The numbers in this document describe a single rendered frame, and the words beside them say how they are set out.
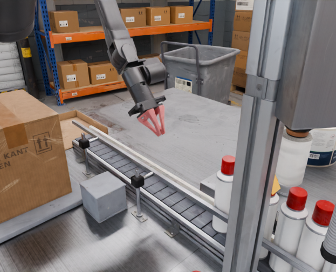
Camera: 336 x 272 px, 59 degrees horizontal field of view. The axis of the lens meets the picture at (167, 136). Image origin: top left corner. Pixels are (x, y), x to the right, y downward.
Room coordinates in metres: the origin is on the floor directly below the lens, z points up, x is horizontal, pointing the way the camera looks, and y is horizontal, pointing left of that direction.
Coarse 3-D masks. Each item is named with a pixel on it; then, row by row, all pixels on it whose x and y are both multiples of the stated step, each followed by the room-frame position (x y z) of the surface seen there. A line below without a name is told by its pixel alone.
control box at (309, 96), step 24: (312, 0) 0.32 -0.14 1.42; (312, 24) 0.31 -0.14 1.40; (288, 48) 0.34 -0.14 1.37; (312, 48) 0.31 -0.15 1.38; (288, 72) 0.33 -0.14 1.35; (312, 72) 0.31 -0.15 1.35; (288, 96) 0.33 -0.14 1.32; (312, 96) 0.31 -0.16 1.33; (288, 120) 0.32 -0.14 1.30; (312, 120) 0.31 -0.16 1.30
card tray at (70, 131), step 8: (72, 112) 1.42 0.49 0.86; (80, 112) 1.40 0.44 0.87; (64, 120) 1.38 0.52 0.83; (80, 120) 1.38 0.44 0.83; (88, 120) 1.34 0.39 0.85; (64, 128) 1.28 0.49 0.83; (72, 128) 1.28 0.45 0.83; (104, 128) 1.23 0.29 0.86; (64, 136) 1.20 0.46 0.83; (72, 136) 1.20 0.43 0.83; (80, 136) 1.20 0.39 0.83; (64, 144) 1.12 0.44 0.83
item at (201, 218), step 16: (96, 144) 1.04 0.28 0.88; (112, 160) 0.91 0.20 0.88; (128, 160) 0.91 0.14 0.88; (128, 176) 0.81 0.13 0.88; (160, 192) 0.73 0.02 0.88; (176, 192) 0.73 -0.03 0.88; (176, 208) 0.66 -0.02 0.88; (192, 208) 0.66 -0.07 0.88; (208, 224) 0.59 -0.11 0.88; (224, 240) 0.54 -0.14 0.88
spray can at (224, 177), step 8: (224, 160) 0.58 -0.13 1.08; (232, 160) 0.58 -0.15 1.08; (224, 168) 0.57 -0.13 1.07; (232, 168) 0.57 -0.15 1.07; (216, 176) 0.58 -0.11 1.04; (224, 176) 0.57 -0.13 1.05; (232, 176) 0.57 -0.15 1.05; (216, 184) 0.58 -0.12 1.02; (224, 184) 0.56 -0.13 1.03; (216, 192) 0.58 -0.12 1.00; (224, 192) 0.56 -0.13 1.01; (216, 200) 0.57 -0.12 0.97; (224, 200) 0.56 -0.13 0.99; (224, 208) 0.56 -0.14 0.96; (216, 224) 0.57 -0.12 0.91; (224, 224) 0.56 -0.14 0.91; (224, 232) 0.56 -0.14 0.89
